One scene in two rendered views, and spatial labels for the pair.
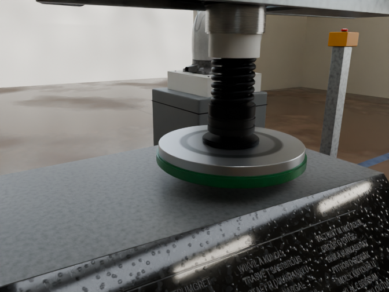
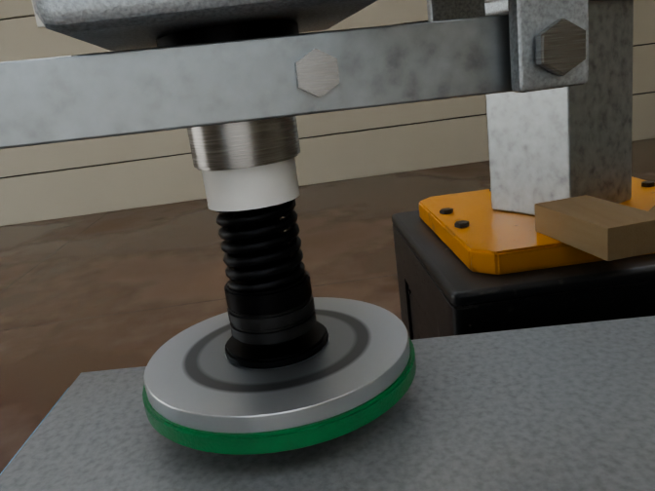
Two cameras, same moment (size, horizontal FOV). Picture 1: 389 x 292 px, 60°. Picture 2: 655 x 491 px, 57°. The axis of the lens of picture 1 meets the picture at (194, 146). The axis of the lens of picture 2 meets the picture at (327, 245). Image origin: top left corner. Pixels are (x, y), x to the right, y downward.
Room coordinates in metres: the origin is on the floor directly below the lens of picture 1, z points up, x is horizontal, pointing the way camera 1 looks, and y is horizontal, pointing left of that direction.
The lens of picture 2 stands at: (0.83, 0.24, 1.08)
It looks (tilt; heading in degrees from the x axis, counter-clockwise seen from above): 15 degrees down; 213
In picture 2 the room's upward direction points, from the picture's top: 7 degrees counter-clockwise
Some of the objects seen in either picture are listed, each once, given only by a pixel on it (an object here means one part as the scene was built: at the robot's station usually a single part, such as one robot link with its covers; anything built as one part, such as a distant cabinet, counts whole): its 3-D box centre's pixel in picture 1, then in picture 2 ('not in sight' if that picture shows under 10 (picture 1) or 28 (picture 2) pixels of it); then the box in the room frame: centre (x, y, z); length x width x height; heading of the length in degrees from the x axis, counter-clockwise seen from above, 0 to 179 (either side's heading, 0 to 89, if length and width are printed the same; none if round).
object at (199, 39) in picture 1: (210, 35); not in sight; (1.62, -0.07, 1.05); 0.18 x 0.16 x 0.22; 131
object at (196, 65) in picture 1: (205, 66); not in sight; (1.60, -0.05, 0.91); 0.22 x 0.18 x 0.06; 129
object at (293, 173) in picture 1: (230, 147); (279, 356); (0.48, -0.05, 0.87); 0.22 x 0.22 x 0.04
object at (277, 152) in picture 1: (230, 145); (278, 352); (0.48, -0.05, 0.87); 0.21 x 0.21 x 0.01
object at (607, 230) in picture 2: not in sight; (596, 224); (-0.18, 0.09, 0.81); 0.20 x 0.10 x 0.05; 43
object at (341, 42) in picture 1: (332, 121); not in sight; (2.07, -0.87, 0.54); 0.20 x 0.20 x 1.09; 35
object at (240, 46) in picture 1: (234, 43); (250, 177); (0.48, -0.05, 1.02); 0.07 x 0.07 x 0.04
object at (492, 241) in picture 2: not in sight; (559, 212); (-0.41, -0.02, 0.76); 0.49 x 0.49 x 0.05; 35
